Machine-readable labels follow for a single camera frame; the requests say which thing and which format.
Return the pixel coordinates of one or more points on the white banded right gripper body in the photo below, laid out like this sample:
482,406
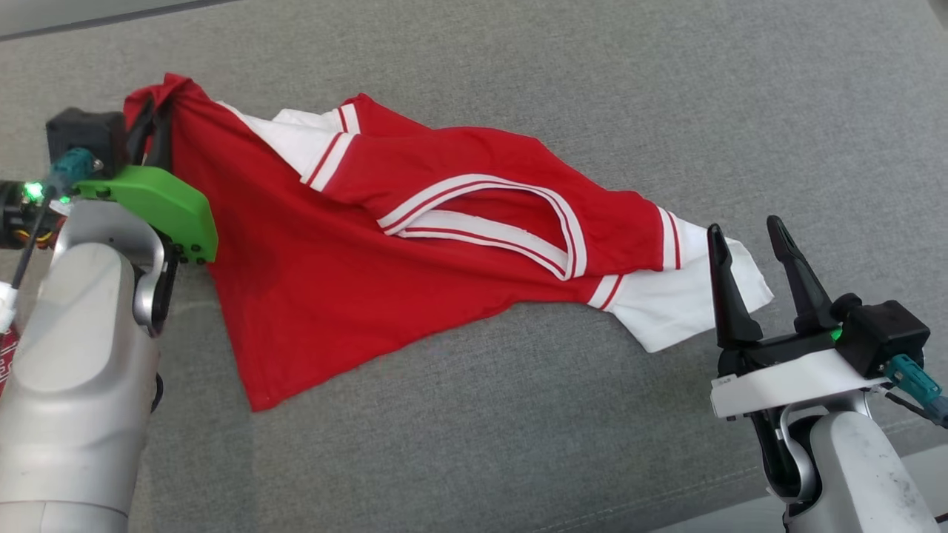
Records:
785,385

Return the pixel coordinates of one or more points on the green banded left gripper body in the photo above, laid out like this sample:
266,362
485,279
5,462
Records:
159,200

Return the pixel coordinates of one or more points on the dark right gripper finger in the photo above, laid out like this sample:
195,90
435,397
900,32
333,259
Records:
729,303
807,296

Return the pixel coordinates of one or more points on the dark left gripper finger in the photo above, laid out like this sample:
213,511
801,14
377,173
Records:
141,133
164,137

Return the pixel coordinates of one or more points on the red white Bulls jersey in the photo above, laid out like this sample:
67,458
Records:
311,281

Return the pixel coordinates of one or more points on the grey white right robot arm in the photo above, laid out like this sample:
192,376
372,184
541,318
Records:
852,474

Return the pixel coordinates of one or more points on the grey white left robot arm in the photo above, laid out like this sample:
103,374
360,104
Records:
74,385

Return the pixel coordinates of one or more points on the grey fabric sofa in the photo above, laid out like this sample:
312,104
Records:
518,444

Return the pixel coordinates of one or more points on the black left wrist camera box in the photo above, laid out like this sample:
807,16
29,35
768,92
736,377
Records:
85,129

